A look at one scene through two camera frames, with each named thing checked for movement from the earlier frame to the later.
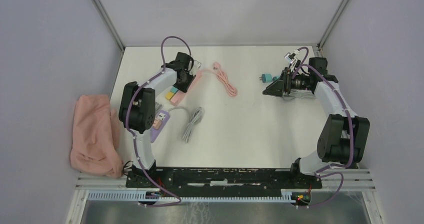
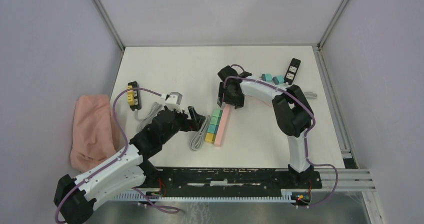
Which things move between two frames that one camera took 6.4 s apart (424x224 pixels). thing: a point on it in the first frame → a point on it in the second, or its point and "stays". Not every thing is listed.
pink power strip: x=179 y=96 → x=223 y=125
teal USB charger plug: x=266 y=77 stays
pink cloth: x=95 y=145 stays
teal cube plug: x=174 y=89 → x=212 y=129
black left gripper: x=184 y=88 → x=188 y=124
